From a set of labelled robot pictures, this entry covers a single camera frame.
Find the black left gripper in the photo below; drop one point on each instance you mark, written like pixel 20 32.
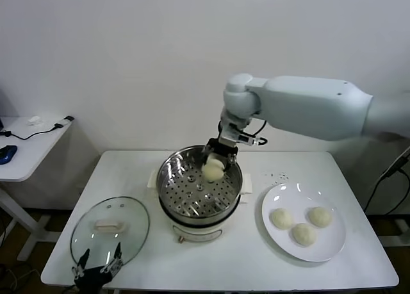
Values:
pixel 91 276

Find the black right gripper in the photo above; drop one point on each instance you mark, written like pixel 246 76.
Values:
pixel 224 148

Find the white steamed baozi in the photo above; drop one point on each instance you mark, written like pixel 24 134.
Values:
pixel 282 218
pixel 212 172
pixel 319 216
pixel 303 234

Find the round glass pot lid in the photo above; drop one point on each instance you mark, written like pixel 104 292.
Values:
pixel 128 217

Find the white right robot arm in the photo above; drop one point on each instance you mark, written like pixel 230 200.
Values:
pixel 304 105

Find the steel perforated steamer basket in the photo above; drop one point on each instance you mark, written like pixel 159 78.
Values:
pixel 179 191

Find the white electric cooker base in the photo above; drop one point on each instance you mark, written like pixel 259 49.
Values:
pixel 195 231

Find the white round plate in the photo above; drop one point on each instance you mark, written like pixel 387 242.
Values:
pixel 288 194

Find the white side table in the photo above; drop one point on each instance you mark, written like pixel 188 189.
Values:
pixel 29 159

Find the blue computer mouse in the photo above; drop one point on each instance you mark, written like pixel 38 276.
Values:
pixel 7 154

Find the crumpled white tissue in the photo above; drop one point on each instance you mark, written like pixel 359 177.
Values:
pixel 34 121

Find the dark monitor edge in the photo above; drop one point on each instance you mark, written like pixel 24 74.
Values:
pixel 1 114

